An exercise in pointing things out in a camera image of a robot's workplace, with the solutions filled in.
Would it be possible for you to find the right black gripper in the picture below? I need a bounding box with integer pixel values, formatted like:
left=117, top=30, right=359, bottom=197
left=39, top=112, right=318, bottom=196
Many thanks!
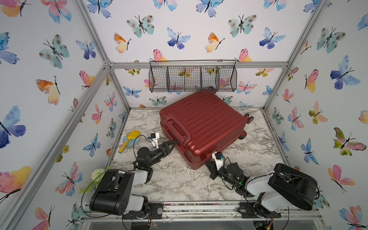
left=203, top=160, right=237, bottom=189

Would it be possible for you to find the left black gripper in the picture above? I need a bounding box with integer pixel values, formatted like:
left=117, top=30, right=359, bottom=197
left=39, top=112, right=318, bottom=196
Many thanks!
left=147, top=141, right=176, bottom=169

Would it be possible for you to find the red hard-shell suitcase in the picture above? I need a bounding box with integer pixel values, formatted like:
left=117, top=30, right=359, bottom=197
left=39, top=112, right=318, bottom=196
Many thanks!
left=160, top=92, right=254, bottom=170

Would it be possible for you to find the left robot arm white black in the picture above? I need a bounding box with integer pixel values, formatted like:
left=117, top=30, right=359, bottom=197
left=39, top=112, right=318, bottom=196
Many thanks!
left=89, top=140, right=177, bottom=219

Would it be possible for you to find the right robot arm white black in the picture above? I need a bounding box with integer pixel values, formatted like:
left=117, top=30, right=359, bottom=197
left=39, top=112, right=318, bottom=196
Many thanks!
left=205, top=159, right=319, bottom=218

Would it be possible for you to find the yellow toy shovel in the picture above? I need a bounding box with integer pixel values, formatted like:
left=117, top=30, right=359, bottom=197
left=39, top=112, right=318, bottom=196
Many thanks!
left=118, top=130, right=141, bottom=153

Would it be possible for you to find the light blue toy piece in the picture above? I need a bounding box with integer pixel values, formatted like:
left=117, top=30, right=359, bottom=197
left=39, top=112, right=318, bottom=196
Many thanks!
left=123, top=136, right=140, bottom=148

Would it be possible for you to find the green white fuzzy ball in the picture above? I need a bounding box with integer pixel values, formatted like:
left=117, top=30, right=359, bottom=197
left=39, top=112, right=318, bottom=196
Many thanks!
left=91, top=169, right=107, bottom=184

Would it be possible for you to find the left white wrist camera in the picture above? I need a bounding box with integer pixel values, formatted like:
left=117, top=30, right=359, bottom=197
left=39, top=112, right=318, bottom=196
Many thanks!
left=150, top=133, right=160, bottom=149

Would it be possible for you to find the aluminium front mounting rail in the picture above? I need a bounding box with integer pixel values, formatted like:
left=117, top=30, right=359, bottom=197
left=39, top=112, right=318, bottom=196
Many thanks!
left=80, top=200, right=323, bottom=222

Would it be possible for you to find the black wire wall basket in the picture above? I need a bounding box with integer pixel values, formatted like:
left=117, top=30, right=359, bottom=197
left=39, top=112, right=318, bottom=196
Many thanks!
left=146, top=60, right=238, bottom=93

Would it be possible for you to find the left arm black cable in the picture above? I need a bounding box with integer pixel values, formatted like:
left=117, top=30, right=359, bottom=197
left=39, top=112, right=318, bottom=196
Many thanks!
left=80, top=134, right=153, bottom=210

